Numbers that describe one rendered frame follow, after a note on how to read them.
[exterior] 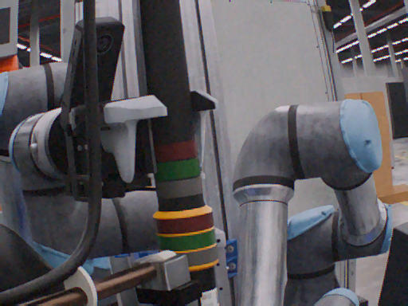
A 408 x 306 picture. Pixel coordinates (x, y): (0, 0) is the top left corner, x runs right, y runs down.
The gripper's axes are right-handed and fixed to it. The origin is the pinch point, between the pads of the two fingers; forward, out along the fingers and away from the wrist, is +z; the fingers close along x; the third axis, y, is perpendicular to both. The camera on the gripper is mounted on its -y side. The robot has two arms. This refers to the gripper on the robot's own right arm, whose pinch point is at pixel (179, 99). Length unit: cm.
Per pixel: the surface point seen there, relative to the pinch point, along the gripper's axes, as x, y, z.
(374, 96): -657, -2, -517
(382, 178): -660, 113, -519
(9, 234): 11.4, 9.3, -13.6
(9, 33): -109, -82, -385
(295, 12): -165, -39, -154
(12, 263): 13.3, 11.0, -8.5
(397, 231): -63, 26, -29
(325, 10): -180, -40, -148
